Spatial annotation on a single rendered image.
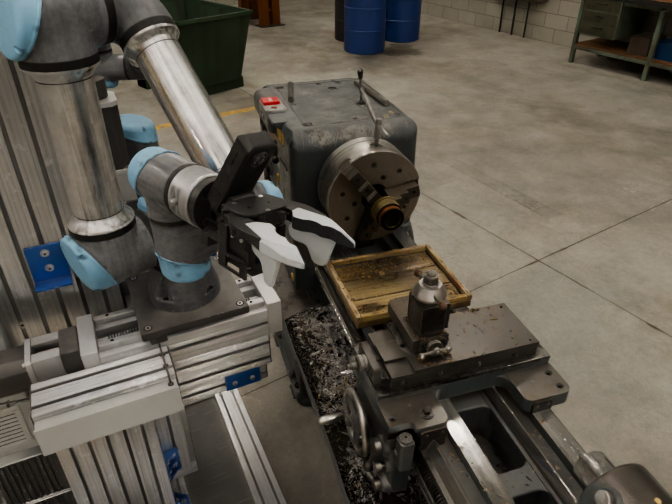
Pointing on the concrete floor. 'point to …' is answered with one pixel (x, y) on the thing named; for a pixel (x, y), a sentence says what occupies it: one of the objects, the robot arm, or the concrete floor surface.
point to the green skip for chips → (211, 41)
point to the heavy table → (268, 17)
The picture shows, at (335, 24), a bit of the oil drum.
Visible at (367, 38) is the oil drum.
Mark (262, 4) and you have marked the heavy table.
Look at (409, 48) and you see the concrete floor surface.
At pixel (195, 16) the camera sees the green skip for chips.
